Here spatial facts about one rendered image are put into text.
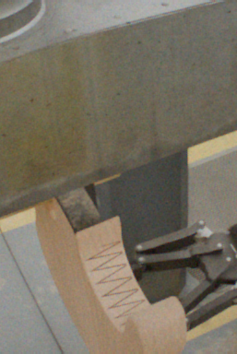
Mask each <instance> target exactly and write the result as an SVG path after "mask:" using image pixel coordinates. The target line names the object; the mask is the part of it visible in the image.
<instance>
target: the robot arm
mask: <svg viewBox="0 0 237 354"><path fill-rule="evenodd" d="M202 241H206V243H205V245H203V246H197V247H192V248H191V249H189V250H185V251H177V252H172V251H175V250H177V249H180V248H183V247H185V246H188V245H191V244H192V243H194V242H197V243H200V242H202ZM135 249H136V256H135V260H134V261H132V262H129V265H130V267H131V268H132V269H131V271H132V273H133V275H134V277H135V279H136V281H140V280H142V274H146V273H152V272H156V271H162V270H171V269H178V268H187V267H191V268H198V267H199V269H200V270H202V271H203V273H204V274H205V276H206V278H205V280H204V281H201V282H200V283H199V284H198V285H197V286H196V287H195V289H194V290H192V291H191V292H190V293H189V294H187V295H186V296H185V297H184V298H183V299H181V301H180V303H181V304H182V306H183V308H184V315H186V316H185V319H186V333H187V332H189V331H191V330H192V329H193V328H195V327H197V326H198V325H201V324H203V323H204V322H206V321H207V320H208V319H210V318H212V317H215V316H216V315H218V314H219V313H222V312H223V311H224V310H226V309H228V308H230V307H231V306H235V305H237V223H236V224H234V225H233V226H231V227H229V228H228V229H227V230H225V231H223V232H213V233H212V231H210V230H208V229H207V227H206V222H205V221H204V220H203V219H200V220H199V221H197V222H196V223H194V224H193V225H192V226H190V227H189V228H188V229H184V230H179V231H176V232H174V233H172V234H168V235H165V236H162V237H159V238H157V239H154V240H150V241H147V242H142V243H140V244H138V245H137V246H136V248H135ZM197 257H198V258H197ZM222 284H226V285H232V286H233V287H232V288H231V290H229V291H227V292H225V293H224V294H222V295H221V296H218V297H217V298H216V299H214V300H212V301H210V302H209V303H207V304H205V305H204V306H202V307H200V308H198V309H196V310H194V311H192V310H193V309H194V308H195V307H196V306H197V304H198V303H200V302H201V301H202V300H203V299H204V298H205V297H206V296H207V295H209V294H212V293H213V292H214V290H215V289H216V288H217V287H218V286H220V285H222ZM191 311H192V312H191ZM190 312H191V313H190ZM187 314H188V315H187Z"/></svg>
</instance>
